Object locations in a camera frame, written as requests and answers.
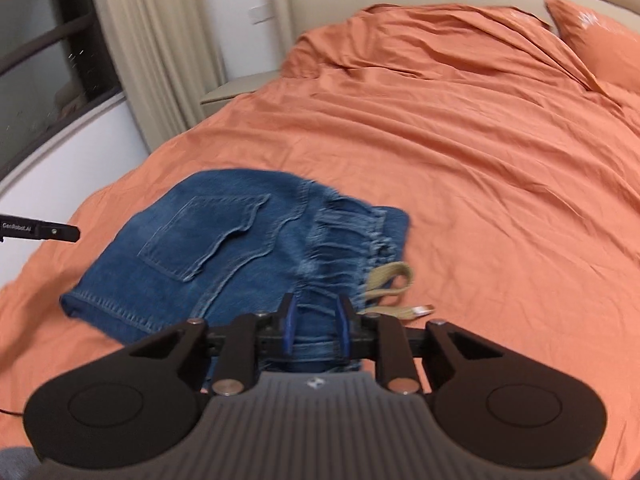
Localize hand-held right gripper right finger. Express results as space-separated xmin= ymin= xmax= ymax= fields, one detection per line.
xmin=332 ymin=294 xmax=505 ymax=395

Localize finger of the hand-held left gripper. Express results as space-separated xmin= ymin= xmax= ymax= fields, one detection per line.
xmin=0 ymin=215 xmax=81 ymax=244

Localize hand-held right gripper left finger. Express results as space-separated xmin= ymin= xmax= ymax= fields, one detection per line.
xmin=127 ymin=292 xmax=301 ymax=396

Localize blue denim pants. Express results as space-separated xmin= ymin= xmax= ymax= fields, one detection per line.
xmin=59 ymin=169 xmax=436 ymax=376

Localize dark window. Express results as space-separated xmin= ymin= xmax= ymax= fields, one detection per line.
xmin=0 ymin=0 xmax=124 ymax=181

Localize orange duvet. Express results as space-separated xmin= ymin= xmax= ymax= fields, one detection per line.
xmin=0 ymin=2 xmax=640 ymax=480

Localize beige curtain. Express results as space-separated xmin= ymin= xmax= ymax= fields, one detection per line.
xmin=85 ymin=0 xmax=227 ymax=155

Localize grey clothing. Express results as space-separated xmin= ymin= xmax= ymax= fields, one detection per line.
xmin=0 ymin=445 xmax=42 ymax=480

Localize beige nightstand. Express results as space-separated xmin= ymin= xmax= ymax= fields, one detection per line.
xmin=200 ymin=70 xmax=281 ymax=107

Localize orange pillow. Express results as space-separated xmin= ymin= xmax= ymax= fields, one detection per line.
xmin=544 ymin=0 xmax=640 ymax=92

